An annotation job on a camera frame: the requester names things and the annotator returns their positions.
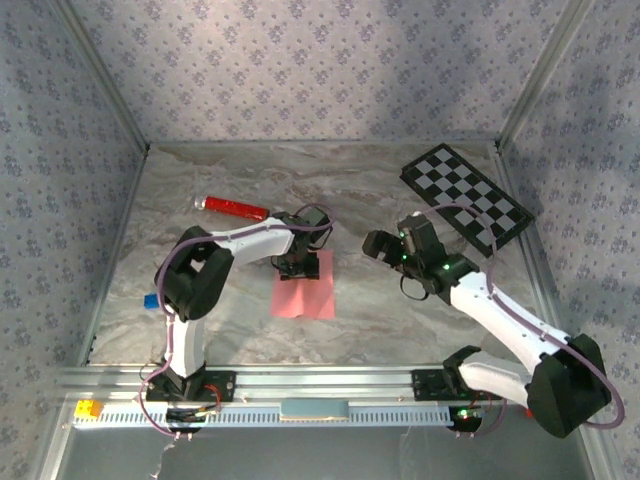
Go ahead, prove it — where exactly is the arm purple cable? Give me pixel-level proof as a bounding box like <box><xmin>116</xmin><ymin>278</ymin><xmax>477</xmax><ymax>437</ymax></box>
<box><xmin>137</xmin><ymin>202</ymin><xmax>335</xmax><ymax>441</ymax></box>
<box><xmin>422</xmin><ymin>203</ymin><xmax>626</xmax><ymax>441</ymax></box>

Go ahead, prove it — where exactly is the white slotted cable duct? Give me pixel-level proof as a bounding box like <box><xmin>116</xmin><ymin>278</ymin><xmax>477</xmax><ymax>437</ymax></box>
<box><xmin>72</xmin><ymin>403</ymin><xmax>454</xmax><ymax>429</ymax></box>

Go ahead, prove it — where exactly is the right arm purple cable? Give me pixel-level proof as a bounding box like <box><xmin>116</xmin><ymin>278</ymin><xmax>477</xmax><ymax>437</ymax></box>
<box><xmin>422</xmin><ymin>203</ymin><xmax>626</xmax><ymax>441</ymax></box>

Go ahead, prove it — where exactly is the black electronics board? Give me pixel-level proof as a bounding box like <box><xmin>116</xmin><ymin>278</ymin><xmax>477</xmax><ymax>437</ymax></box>
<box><xmin>446</xmin><ymin>405</ymin><xmax>489</xmax><ymax>435</ymax></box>
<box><xmin>164</xmin><ymin>407</ymin><xmax>222</xmax><ymax>435</ymax></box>

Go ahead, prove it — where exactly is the aluminium table side rail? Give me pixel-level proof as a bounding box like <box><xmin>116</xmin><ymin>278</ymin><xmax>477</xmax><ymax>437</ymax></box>
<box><xmin>492</xmin><ymin>144</ymin><xmax>574</xmax><ymax>351</ymax></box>
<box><xmin>77</xmin><ymin>147</ymin><xmax>151</xmax><ymax>369</ymax></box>

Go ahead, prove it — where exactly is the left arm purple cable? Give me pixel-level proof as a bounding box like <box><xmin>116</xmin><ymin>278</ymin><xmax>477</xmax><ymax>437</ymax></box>
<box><xmin>137</xmin><ymin>202</ymin><xmax>335</xmax><ymax>441</ymax></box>

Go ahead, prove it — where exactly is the red glitter tube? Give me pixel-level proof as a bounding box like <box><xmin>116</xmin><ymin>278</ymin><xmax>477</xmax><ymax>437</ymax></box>
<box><xmin>193</xmin><ymin>195</ymin><xmax>271</xmax><ymax>222</ymax></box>

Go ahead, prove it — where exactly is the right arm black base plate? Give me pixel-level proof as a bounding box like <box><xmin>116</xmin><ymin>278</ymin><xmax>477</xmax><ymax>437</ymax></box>
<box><xmin>410</xmin><ymin>368</ymin><xmax>504</xmax><ymax>403</ymax></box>

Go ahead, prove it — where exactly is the aluminium mounting rail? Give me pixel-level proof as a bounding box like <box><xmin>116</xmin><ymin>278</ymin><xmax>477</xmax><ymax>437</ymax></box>
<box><xmin>54</xmin><ymin>364</ymin><xmax>600</xmax><ymax>405</ymax></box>

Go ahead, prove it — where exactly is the right gripper black cable loop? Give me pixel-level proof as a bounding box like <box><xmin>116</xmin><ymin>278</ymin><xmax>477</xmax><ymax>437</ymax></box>
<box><xmin>398</xmin><ymin>273</ymin><xmax>431</xmax><ymax>303</ymax></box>

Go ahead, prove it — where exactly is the aluminium frame post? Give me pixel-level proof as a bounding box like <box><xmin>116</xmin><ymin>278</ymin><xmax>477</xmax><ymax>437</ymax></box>
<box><xmin>494</xmin><ymin>0</ymin><xmax>596</xmax><ymax>151</ymax></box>
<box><xmin>52</xmin><ymin>0</ymin><xmax>152</xmax><ymax>154</ymax></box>

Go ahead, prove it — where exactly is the grey blue flat box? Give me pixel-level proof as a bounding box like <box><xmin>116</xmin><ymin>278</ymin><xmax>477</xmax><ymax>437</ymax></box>
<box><xmin>279</xmin><ymin>399</ymin><xmax>350</xmax><ymax>421</ymax></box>

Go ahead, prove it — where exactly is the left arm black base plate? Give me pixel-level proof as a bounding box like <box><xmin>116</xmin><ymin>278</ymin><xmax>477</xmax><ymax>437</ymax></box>
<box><xmin>144</xmin><ymin>369</ymin><xmax>237</xmax><ymax>404</ymax></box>

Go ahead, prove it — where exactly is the black white checkerboard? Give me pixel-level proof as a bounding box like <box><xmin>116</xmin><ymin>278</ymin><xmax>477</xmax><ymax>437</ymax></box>
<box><xmin>399</xmin><ymin>143</ymin><xmax>536</xmax><ymax>259</ymax></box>

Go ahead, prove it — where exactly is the yellow orange toy block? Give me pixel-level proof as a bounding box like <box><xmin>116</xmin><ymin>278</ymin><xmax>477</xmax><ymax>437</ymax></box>
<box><xmin>74</xmin><ymin>399</ymin><xmax>104</xmax><ymax>420</ymax></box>

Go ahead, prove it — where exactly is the aluminium table back rail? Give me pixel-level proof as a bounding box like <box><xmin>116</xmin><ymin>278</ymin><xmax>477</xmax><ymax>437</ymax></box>
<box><xmin>147</xmin><ymin>140</ymin><xmax>501</xmax><ymax>150</ymax></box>

